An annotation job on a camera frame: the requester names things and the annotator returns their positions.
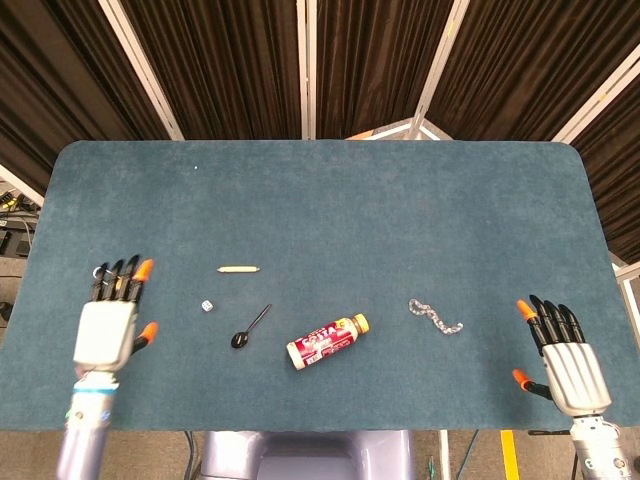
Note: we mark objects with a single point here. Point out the blue table cloth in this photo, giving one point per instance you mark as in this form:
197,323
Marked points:
350,225

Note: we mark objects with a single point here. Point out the white die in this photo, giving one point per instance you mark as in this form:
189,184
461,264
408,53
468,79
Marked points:
207,305

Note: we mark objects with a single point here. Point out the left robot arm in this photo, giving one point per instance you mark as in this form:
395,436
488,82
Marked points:
85,430

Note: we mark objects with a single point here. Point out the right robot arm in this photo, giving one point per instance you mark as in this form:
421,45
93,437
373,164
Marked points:
597,450

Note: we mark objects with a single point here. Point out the cream wrapped sausage stick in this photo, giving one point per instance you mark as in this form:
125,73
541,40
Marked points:
239,269

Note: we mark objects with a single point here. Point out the lavender robot base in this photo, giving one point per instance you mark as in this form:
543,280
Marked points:
310,455

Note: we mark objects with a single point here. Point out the white metal frame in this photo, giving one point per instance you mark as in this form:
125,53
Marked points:
631,272

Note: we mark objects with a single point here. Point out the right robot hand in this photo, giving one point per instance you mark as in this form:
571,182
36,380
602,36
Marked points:
575,375

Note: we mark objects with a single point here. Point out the black power strip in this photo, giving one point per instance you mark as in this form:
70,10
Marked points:
15,242

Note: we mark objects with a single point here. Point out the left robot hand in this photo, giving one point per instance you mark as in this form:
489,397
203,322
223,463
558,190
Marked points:
105,330

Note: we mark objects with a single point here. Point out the black plastic spoon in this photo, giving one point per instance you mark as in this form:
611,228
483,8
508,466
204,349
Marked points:
239,340

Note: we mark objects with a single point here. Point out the red label drink bottle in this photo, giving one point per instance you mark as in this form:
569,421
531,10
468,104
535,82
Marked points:
325,342

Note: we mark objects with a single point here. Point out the white floor pole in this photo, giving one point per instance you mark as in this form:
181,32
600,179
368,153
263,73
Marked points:
444,455

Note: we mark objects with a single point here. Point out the dark curtain partition panel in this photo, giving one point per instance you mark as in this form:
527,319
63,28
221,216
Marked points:
525,65
225,65
370,65
620,175
60,75

